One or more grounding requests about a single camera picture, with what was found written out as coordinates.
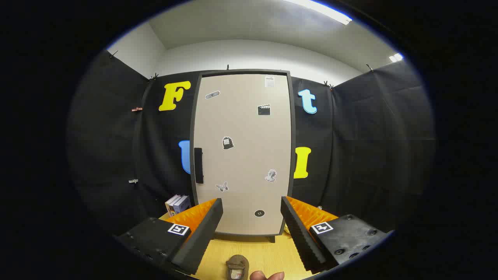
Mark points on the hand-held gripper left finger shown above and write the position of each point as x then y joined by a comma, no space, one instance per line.
202,233

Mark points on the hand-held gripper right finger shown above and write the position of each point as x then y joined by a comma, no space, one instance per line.
299,233

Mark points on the brown fuzzy shoe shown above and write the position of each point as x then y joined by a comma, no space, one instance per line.
237,265

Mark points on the dark framed shoe cabinet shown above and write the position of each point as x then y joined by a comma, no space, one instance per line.
245,71

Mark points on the black backdrop cloth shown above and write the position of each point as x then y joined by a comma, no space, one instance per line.
369,136

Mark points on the small ceiling light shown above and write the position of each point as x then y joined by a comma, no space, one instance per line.
396,57

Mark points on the long ceiling light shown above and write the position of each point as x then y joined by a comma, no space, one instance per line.
323,11

